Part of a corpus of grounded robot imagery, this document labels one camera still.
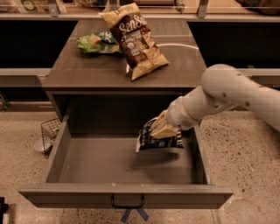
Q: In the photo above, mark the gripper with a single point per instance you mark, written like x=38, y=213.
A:
x=176, y=114

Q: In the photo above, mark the blue kettle chip bag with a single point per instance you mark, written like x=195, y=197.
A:
x=145, y=141

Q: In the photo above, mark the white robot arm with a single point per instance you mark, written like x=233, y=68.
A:
x=222, y=88

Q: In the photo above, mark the open grey top drawer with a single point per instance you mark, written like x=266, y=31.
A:
x=91, y=161

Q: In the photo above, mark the grey cabinet counter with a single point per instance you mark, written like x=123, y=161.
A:
x=109, y=95

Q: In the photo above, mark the brown SunChips style chip bag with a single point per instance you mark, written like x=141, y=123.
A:
x=133, y=35

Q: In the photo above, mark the green chip bag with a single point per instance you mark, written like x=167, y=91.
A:
x=98, y=42

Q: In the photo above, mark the blue tape cross on floor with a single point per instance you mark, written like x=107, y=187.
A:
x=132, y=214

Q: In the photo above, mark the black drawer handle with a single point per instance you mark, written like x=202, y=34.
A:
x=127, y=201

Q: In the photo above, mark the black wire basket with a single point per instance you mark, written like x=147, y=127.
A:
x=49, y=131

